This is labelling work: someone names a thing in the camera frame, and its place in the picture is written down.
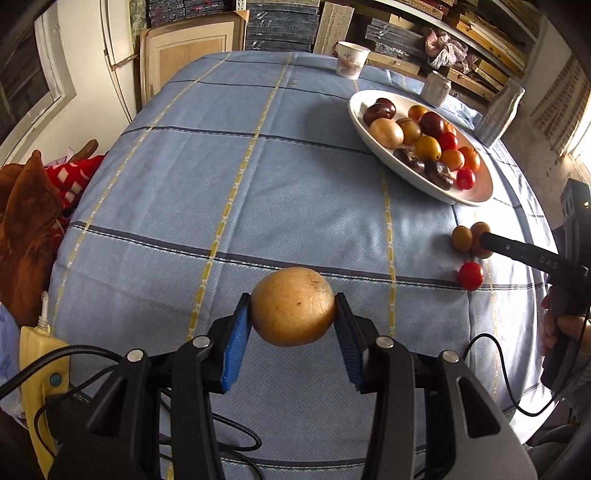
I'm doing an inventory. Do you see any white leaning board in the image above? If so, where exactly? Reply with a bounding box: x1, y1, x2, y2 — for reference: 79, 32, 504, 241
99, 0, 141, 116

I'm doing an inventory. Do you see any brown plush toy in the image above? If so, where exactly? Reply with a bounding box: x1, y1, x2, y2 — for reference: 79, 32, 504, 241
0, 138, 100, 324

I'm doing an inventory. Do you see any yellow power strip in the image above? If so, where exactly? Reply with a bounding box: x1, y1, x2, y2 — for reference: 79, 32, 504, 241
18, 291, 70, 478

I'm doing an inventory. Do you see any stack of wooden boxes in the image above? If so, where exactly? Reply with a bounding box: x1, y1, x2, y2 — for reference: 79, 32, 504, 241
443, 0, 541, 102

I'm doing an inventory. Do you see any thin black cable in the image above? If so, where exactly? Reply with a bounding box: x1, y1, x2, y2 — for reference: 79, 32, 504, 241
157, 388, 264, 480
462, 335, 559, 416

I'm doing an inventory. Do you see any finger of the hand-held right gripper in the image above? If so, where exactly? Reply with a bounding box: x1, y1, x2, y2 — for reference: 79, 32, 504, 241
479, 231, 562, 274

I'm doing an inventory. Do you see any pale wooden plank box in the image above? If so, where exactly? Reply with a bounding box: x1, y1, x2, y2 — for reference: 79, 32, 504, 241
314, 0, 356, 56

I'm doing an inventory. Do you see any stack of patterned blue-red boxes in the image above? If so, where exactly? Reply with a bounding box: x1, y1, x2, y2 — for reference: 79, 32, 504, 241
148, 0, 227, 19

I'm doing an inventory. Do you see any small yellow-brown loquat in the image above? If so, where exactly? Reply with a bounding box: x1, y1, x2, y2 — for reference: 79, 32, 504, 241
451, 225, 474, 251

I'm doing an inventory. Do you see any tan red-streaked apple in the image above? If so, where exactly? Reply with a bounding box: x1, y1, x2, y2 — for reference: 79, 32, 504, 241
396, 117, 423, 145

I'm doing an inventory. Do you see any small tan asian pear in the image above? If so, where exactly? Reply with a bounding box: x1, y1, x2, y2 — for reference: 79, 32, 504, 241
469, 222, 493, 260

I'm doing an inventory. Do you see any person's right hand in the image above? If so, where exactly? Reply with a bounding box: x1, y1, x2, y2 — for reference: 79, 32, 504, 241
540, 291, 591, 357

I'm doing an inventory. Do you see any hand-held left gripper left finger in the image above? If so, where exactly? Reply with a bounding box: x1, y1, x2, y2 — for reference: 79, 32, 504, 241
48, 293, 252, 480

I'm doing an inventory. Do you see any large tan asian pear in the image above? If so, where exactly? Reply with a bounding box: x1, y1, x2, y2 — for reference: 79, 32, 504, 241
250, 267, 337, 348

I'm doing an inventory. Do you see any white oval plate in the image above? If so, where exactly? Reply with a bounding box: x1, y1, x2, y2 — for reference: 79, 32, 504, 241
348, 89, 494, 207

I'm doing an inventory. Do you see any blue checked tablecloth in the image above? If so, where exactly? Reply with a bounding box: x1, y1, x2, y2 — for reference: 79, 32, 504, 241
48, 50, 559, 480

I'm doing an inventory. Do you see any bright window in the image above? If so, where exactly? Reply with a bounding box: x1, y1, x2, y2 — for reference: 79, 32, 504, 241
566, 124, 591, 174

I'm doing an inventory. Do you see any white paper cup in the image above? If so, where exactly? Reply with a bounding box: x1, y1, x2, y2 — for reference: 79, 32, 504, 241
335, 41, 371, 80

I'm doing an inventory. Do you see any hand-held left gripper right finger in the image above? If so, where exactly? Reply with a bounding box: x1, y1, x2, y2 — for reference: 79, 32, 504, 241
335, 293, 539, 480

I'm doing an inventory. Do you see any wooden cabinet door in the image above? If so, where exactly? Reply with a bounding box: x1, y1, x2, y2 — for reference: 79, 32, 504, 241
139, 11, 250, 107

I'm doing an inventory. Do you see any smooth beige round pear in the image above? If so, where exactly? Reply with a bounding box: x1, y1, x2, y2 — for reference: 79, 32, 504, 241
369, 118, 404, 149

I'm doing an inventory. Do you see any stack of dark blue boxes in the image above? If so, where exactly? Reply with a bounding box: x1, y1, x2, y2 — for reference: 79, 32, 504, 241
245, 0, 321, 52

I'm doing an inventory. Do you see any stack of woven boxes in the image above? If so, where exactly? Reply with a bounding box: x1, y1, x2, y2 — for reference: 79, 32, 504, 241
369, 0, 451, 21

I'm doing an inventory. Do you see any red white patterned cloth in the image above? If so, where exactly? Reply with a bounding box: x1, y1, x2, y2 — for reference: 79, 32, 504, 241
44, 154, 107, 208

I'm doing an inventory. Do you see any white metal shelf rack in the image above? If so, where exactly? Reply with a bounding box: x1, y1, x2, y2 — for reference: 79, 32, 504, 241
231, 0, 546, 116

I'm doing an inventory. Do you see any pale drink can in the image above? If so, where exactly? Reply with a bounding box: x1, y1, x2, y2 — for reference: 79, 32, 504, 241
420, 71, 452, 108

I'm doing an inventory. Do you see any dark window white frame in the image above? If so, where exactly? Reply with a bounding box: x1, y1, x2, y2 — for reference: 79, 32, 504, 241
0, 9, 77, 153

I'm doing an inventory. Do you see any pale floral cloth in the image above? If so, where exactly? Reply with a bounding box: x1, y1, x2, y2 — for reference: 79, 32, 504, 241
0, 302, 28, 416

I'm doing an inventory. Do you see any black braided cable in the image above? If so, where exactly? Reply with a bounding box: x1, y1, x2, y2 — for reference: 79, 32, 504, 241
0, 346, 134, 398

